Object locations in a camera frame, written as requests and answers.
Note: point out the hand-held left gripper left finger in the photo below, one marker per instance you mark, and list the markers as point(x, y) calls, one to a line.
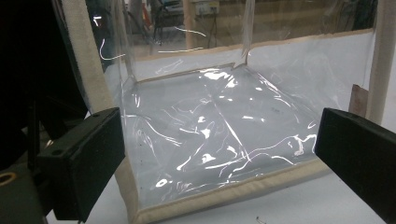
point(84, 155)

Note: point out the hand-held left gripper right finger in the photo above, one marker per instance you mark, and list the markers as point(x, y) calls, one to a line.
point(358, 149)

